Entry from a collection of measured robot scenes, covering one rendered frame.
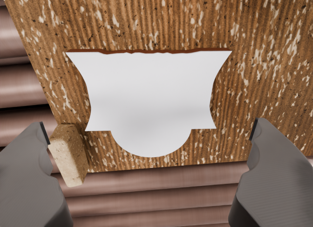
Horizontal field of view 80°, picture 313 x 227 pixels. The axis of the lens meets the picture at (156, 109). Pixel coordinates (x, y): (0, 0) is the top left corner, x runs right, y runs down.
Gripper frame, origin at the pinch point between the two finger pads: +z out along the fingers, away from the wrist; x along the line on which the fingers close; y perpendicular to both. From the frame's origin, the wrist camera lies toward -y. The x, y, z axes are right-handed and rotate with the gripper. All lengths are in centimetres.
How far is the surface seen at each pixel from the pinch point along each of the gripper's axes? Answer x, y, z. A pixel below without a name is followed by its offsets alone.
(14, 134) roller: -14.6, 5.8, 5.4
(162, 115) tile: 1.0, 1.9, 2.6
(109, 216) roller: -7.1, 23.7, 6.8
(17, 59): -14.4, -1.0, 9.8
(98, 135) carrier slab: -5.1, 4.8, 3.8
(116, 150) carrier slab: -3.6, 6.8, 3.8
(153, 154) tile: 0.2, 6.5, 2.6
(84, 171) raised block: -6.7, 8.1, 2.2
